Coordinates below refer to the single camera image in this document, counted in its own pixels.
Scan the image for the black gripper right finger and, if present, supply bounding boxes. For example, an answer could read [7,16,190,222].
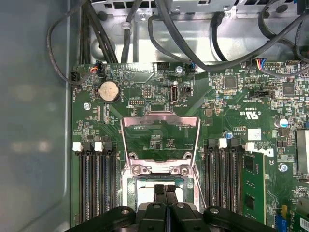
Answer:
[167,185,278,232]

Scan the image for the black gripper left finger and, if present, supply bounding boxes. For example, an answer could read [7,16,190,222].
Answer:
[70,184,168,232]

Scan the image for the silver square CPU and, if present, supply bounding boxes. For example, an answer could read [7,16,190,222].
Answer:
[136,180,185,210]

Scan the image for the metal socket cover frame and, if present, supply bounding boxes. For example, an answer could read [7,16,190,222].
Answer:
[120,111,201,175]

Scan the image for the black RAM slot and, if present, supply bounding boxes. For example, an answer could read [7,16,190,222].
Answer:
[93,141,112,213]
[215,138,228,210]
[102,141,121,211]
[71,141,91,225]
[226,138,243,216]
[83,141,101,219]
[203,138,217,208]

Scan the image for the blue expansion slot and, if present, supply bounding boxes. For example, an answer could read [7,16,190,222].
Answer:
[276,205,288,232]

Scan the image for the green RAM stick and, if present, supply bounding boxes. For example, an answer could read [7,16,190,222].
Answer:
[242,152,267,227]

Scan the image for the green motherboard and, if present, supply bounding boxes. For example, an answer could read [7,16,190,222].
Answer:
[71,61,309,232]

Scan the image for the silver coin battery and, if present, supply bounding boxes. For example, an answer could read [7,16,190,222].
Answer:
[96,81,121,102]

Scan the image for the silver heat sink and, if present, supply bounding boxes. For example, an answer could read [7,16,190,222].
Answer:
[296,130,309,181]

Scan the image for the black open PC case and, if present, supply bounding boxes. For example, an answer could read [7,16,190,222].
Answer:
[0,0,309,232]

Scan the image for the metal wire locking lever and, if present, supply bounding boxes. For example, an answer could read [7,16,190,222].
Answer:
[192,168,207,210]

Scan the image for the black cable bundle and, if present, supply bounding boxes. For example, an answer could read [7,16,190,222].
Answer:
[81,0,119,65]

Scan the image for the thick black cable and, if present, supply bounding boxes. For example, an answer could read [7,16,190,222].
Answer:
[154,0,309,72]

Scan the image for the thin black cable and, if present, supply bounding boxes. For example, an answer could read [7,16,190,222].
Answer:
[47,7,102,89]

